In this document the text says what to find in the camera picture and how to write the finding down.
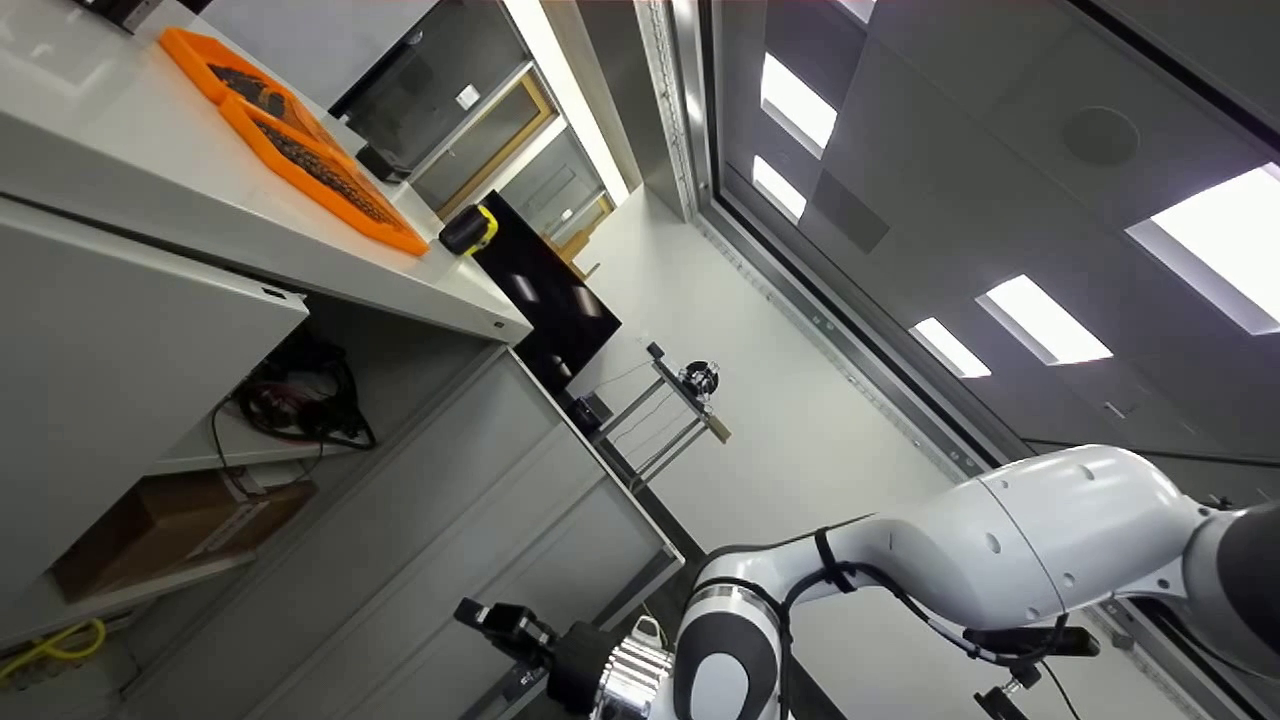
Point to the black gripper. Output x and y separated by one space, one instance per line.
587 669

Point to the white cabinet door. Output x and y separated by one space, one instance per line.
109 352
355 619

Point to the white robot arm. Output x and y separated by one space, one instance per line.
994 566

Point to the black monitor screen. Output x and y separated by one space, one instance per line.
570 320

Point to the cardboard box in cabinet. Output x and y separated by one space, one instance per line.
175 520

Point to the yellow black tape measure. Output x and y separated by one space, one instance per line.
471 228

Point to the orange tray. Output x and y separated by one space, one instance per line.
286 137

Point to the metal camera stand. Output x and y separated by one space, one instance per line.
664 419

